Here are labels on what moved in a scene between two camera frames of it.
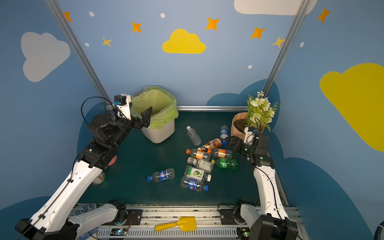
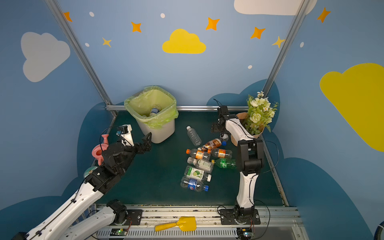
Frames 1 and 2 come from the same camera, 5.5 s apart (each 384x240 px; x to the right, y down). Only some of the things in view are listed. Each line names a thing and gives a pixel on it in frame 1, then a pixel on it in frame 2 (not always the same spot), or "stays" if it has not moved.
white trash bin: (157, 135) stays
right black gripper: (233, 142) -> (217, 127)
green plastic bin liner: (164, 109) stays
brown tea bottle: (213, 143) stays
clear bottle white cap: (193, 135) stays
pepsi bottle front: (197, 185) stays
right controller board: (243, 233) stays
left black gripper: (139, 121) -> (141, 146)
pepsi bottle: (168, 173) -> (154, 111)
